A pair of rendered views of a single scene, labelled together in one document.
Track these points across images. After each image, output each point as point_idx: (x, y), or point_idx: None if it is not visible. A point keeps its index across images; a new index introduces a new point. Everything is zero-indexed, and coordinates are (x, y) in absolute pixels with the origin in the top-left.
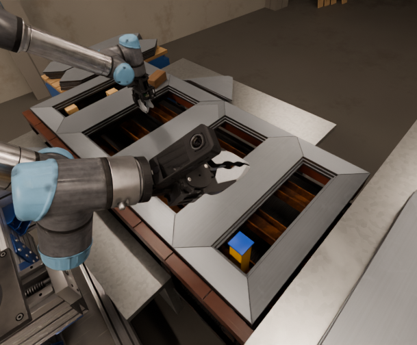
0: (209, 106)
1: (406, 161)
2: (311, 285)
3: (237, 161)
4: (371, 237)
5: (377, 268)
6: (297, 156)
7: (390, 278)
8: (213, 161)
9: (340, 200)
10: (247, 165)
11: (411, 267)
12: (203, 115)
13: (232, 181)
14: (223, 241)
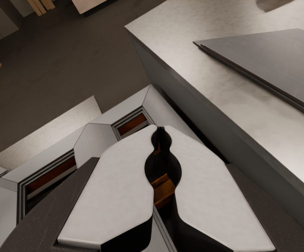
0: None
1: (163, 43)
2: (299, 152)
3: (149, 139)
4: (237, 82)
5: (283, 82)
6: (108, 129)
7: (296, 75)
8: (139, 223)
9: (167, 111)
10: (165, 125)
11: (281, 58)
12: None
13: (239, 177)
14: (174, 249)
